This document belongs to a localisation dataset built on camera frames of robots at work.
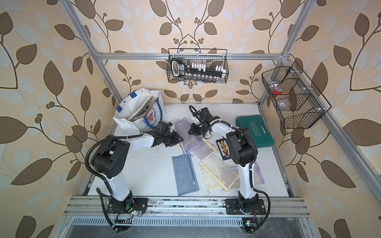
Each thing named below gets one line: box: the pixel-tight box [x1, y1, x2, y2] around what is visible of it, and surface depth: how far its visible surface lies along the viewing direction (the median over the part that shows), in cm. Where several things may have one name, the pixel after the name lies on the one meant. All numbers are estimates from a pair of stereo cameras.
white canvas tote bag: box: [113, 87, 167, 133], surface depth 99 cm
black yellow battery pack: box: [215, 138, 232, 161], surface depth 95 cm
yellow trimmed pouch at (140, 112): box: [127, 94, 155, 122], surface depth 93 cm
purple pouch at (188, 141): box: [173, 118, 202, 155], surface depth 97 cm
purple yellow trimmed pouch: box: [192, 138, 218, 161], surface depth 95 cm
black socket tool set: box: [170, 58, 227, 80], surface depth 86 cm
